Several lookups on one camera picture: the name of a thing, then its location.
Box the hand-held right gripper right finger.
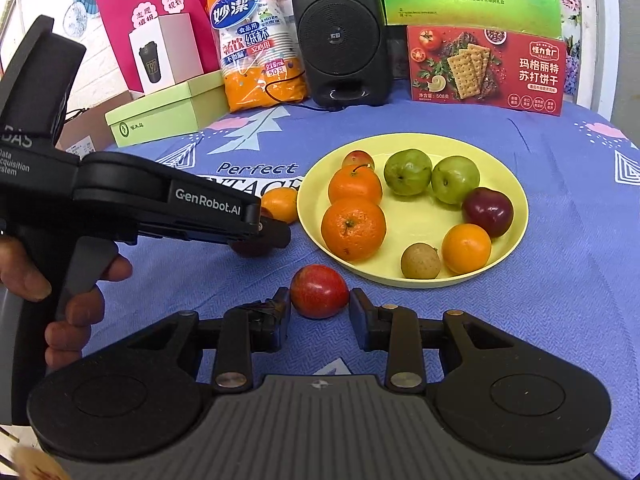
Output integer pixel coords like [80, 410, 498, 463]
[349, 287, 521, 392]

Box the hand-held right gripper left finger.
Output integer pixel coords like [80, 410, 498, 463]
[117, 287, 293, 395]

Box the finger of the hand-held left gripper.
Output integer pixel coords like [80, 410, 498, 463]
[135, 219, 292, 253]

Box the dark purple plum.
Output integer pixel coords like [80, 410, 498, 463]
[461, 187, 515, 239]
[227, 207, 281, 259]

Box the small red tomato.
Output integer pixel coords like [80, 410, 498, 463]
[290, 264, 350, 320]

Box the large orange mandarin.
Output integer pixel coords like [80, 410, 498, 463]
[328, 164, 383, 206]
[320, 197, 387, 262]

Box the brown kiwi front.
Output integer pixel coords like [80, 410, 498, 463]
[400, 242, 442, 280]

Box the yellow plastic plate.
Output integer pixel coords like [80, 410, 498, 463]
[296, 133, 529, 289]

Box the small orange kumquat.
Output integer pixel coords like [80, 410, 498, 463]
[441, 223, 492, 275]
[260, 187, 299, 224]

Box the green pear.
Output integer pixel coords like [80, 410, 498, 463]
[431, 155, 481, 206]
[383, 148, 433, 196]

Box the person's left hand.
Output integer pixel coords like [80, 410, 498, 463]
[0, 236, 134, 372]

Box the brown cardboard box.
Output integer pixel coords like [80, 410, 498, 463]
[55, 90, 146, 153]

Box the green shoe box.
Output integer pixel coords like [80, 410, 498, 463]
[104, 70, 231, 148]

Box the orange paper cup pack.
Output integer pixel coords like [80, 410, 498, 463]
[207, 0, 307, 113]

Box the white cup box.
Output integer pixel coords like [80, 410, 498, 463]
[128, 12, 206, 95]

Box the pink paper bag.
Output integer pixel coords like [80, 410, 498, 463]
[87, 0, 221, 93]

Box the blue paper fan decoration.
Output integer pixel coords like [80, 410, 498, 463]
[62, 0, 93, 38]

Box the black speaker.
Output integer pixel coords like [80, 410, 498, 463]
[290, 0, 393, 108]

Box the blue printed tablecloth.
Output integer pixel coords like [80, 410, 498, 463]
[47, 77, 640, 480]

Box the red cracker box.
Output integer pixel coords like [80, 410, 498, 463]
[406, 25, 568, 117]

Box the black speaker cable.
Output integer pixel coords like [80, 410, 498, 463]
[264, 67, 346, 113]

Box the floral wall strip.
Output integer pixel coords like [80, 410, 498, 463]
[557, 0, 583, 97]

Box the white door frame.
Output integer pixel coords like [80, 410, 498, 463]
[577, 0, 631, 126]

